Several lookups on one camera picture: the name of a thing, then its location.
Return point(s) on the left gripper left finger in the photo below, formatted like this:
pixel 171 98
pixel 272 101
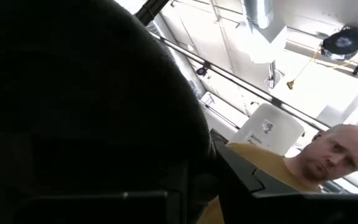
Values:
pixel 182 199

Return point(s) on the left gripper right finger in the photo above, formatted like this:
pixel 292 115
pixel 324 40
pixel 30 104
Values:
pixel 235 180

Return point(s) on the dark grey cap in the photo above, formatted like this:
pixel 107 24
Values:
pixel 73 93

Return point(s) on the white printed cylinder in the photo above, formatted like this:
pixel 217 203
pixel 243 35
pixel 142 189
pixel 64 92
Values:
pixel 269 130

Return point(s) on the person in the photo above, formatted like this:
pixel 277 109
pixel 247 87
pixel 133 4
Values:
pixel 337 155

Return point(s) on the long ceiling light rail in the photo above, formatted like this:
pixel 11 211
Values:
pixel 241 81

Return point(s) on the silver ceiling duct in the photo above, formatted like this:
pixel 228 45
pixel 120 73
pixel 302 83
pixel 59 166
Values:
pixel 258 14

